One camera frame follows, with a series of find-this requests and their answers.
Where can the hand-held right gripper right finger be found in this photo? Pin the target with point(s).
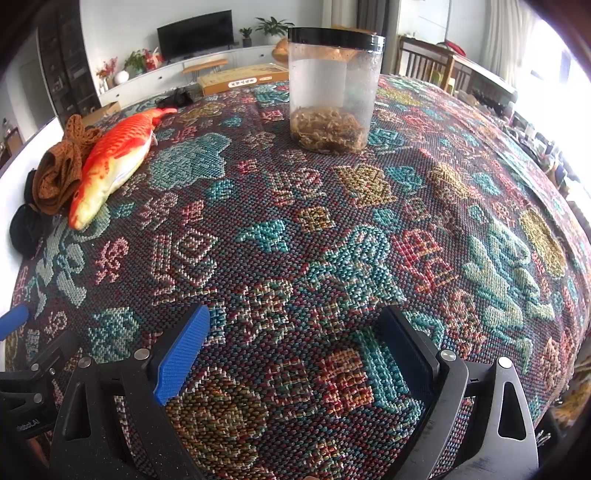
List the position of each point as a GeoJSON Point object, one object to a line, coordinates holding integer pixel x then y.
{"type": "Point", "coordinates": [408, 355]}

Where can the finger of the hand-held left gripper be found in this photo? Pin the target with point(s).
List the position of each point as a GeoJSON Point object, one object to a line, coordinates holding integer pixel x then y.
{"type": "Point", "coordinates": [46, 353]}
{"type": "Point", "coordinates": [14, 319]}

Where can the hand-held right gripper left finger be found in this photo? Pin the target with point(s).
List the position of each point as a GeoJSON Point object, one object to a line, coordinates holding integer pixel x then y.
{"type": "Point", "coordinates": [182, 355]}

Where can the black soft hat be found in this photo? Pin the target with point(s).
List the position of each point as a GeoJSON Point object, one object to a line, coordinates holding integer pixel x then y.
{"type": "Point", "coordinates": [27, 230]}

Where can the brown knitted scarf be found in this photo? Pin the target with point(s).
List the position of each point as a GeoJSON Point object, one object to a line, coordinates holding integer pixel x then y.
{"type": "Point", "coordinates": [55, 175]}

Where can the orange fish plush toy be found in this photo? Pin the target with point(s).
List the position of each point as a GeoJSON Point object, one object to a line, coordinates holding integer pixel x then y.
{"type": "Point", "coordinates": [115, 161]}

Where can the colourful woven patterned blanket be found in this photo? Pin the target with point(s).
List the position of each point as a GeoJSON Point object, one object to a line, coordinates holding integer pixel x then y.
{"type": "Point", "coordinates": [295, 230]}

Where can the brown cardboard box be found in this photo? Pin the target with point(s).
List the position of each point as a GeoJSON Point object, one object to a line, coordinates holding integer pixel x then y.
{"type": "Point", "coordinates": [101, 112]}

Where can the row of cluttered small ornaments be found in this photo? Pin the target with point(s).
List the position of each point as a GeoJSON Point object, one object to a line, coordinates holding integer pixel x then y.
{"type": "Point", "coordinates": [535, 138]}

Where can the small black cloth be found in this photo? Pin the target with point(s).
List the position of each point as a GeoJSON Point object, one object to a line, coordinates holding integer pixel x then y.
{"type": "Point", "coordinates": [175, 98]}

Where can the tall black display cabinet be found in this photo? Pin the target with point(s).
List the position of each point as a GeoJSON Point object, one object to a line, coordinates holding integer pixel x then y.
{"type": "Point", "coordinates": [64, 60]}

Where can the white round vase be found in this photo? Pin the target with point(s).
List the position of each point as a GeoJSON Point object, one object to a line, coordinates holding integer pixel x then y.
{"type": "Point", "coordinates": [121, 77]}

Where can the red flower bouquet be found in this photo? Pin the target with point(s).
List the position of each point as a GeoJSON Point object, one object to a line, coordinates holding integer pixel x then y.
{"type": "Point", "coordinates": [107, 69]}

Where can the clear jar with black lid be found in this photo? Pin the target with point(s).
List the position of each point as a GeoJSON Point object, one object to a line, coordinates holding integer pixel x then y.
{"type": "Point", "coordinates": [334, 87]}

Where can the white television cabinet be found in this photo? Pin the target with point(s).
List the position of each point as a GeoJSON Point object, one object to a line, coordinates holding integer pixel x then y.
{"type": "Point", "coordinates": [152, 78]}

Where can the flat yellow cardboard box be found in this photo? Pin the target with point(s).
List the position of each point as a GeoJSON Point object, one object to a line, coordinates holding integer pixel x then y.
{"type": "Point", "coordinates": [242, 79]}

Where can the green leafy plant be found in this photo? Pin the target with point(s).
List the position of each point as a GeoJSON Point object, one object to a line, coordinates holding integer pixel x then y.
{"type": "Point", "coordinates": [136, 60]}

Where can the wooden stool with metal legs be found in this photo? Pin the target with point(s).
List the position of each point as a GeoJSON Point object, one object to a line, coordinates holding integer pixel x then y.
{"type": "Point", "coordinates": [205, 64]}

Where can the dark wooden slatted chair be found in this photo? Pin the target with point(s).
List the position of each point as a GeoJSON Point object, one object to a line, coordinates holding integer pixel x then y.
{"type": "Point", "coordinates": [422, 62]}

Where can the red festive decoration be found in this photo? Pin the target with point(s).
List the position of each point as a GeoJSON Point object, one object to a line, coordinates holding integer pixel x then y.
{"type": "Point", "coordinates": [152, 57]}

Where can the red cloth item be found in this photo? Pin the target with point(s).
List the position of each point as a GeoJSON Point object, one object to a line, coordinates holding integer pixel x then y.
{"type": "Point", "coordinates": [455, 47]}

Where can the orange lounge chair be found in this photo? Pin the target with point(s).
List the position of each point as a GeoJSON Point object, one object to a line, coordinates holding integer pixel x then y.
{"type": "Point", "coordinates": [280, 50]}

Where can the black flat television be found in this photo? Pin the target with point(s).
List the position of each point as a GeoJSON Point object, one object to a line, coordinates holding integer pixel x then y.
{"type": "Point", "coordinates": [196, 33]}

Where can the small dark potted plant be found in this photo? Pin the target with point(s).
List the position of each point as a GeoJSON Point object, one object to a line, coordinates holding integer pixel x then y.
{"type": "Point", "coordinates": [246, 36]}

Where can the white sheer curtain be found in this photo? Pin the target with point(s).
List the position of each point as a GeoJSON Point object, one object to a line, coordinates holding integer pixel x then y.
{"type": "Point", "coordinates": [503, 37]}

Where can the grey curtain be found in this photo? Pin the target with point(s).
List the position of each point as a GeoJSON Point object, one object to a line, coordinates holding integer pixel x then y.
{"type": "Point", "coordinates": [371, 16]}

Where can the large green potted plant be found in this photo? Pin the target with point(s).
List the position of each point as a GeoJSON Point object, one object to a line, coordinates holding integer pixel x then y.
{"type": "Point", "coordinates": [274, 25]}

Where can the standing air conditioner with cover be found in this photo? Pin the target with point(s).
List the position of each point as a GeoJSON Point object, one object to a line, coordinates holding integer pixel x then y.
{"type": "Point", "coordinates": [334, 11]}

